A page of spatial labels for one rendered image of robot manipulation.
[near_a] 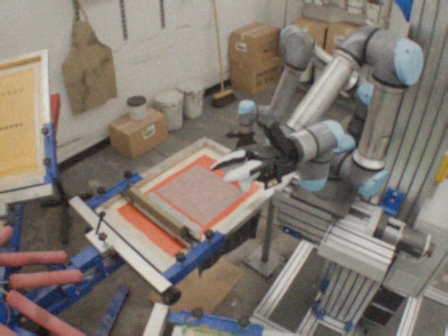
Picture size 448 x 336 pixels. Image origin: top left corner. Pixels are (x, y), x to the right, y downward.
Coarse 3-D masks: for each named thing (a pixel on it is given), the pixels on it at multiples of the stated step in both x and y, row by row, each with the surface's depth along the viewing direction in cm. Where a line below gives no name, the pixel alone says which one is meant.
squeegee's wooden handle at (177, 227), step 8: (136, 192) 161; (136, 200) 162; (144, 200) 157; (144, 208) 160; (152, 208) 154; (160, 208) 153; (152, 216) 158; (160, 216) 152; (168, 216) 149; (168, 224) 150; (176, 224) 146; (176, 232) 148; (184, 232) 148
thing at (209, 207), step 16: (224, 176) 186; (208, 192) 176; (224, 192) 176; (240, 192) 176; (192, 208) 168; (208, 208) 168; (224, 208) 168; (208, 224) 160; (160, 240) 152; (176, 240) 152
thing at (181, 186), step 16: (208, 160) 197; (176, 176) 186; (192, 176) 186; (208, 176) 186; (160, 192) 176; (176, 192) 176; (192, 192) 176; (128, 208) 167; (176, 208) 168; (144, 224) 159
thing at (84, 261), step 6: (90, 246) 138; (84, 252) 135; (90, 252) 135; (96, 252) 135; (78, 258) 133; (84, 258) 133; (90, 258) 133; (96, 258) 135; (102, 258) 138; (72, 264) 132; (78, 264) 130; (84, 264) 131; (90, 264) 134; (84, 270) 132
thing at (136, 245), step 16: (192, 144) 202; (208, 144) 203; (176, 160) 193; (144, 176) 181; (272, 192) 171; (96, 208) 162; (256, 208) 163; (112, 224) 154; (240, 224) 158; (128, 240) 147; (144, 256) 141; (160, 272) 137
